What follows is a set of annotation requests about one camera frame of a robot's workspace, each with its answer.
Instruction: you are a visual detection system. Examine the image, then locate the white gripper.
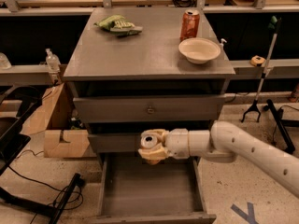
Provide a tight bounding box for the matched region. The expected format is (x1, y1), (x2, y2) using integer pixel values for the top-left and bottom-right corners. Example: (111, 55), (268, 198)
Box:
(138, 129), (189, 161)

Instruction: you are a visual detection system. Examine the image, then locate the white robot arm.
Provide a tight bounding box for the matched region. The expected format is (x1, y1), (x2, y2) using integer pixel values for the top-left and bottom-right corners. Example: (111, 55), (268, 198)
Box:
(138, 121), (299, 197)

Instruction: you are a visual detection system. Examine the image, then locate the grey open bottom drawer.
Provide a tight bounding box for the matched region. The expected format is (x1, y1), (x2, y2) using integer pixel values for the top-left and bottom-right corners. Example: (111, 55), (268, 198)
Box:
(89, 152), (217, 224)

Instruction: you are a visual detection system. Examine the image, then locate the grey top drawer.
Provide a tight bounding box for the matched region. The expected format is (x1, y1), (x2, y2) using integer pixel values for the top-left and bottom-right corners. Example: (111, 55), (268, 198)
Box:
(74, 95), (224, 123)

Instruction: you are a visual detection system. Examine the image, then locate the grey drawer cabinet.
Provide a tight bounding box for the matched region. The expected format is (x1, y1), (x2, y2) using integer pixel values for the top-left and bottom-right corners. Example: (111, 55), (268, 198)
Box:
(64, 7), (236, 224)

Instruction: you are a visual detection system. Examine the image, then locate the tall red soda can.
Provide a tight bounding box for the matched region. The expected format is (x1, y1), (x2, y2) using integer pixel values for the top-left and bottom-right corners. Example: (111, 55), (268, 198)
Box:
(180, 9), (200, 41)

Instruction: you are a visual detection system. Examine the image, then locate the cardboard box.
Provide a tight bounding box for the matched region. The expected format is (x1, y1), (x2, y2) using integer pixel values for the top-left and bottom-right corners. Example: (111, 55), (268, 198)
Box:
(22, 84), (95, 159)

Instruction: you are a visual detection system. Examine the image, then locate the white bowl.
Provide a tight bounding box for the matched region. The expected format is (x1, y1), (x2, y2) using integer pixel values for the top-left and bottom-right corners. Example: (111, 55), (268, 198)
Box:
(178, 37), (221, 64)

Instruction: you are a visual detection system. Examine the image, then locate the small white pump bottle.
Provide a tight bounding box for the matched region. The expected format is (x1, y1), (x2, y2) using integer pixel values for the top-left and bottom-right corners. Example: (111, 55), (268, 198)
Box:
(220, 38), (227, 50)

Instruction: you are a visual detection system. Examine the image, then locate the black stand leg right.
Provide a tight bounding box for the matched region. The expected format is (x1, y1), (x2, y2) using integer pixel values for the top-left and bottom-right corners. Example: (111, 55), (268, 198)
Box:
(263, 99), (299, 154)

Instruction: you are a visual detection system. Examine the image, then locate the green chip bag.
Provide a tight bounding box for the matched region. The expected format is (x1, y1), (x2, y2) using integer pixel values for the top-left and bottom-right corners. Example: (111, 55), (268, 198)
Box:
(94, 15), (143, 36)

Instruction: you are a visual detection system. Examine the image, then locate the clear sanitizer bottle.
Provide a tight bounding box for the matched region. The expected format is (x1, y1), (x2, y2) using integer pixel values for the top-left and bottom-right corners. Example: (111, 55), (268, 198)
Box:
(46, 49), (61, 72)

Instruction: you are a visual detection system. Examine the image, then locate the reacher grabber tool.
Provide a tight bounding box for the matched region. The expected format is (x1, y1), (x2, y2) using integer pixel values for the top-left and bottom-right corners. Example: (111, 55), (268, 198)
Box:
(241, 16), (282, 122)

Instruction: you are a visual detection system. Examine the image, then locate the black floor cable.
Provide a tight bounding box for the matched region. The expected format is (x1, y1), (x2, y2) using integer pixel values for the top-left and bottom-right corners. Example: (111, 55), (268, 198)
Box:
(7, 148), (85, 224)

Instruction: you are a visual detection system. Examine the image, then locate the black stand frame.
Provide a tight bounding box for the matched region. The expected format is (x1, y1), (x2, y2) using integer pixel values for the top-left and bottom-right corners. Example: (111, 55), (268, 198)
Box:
(0, 85), (86, 224)

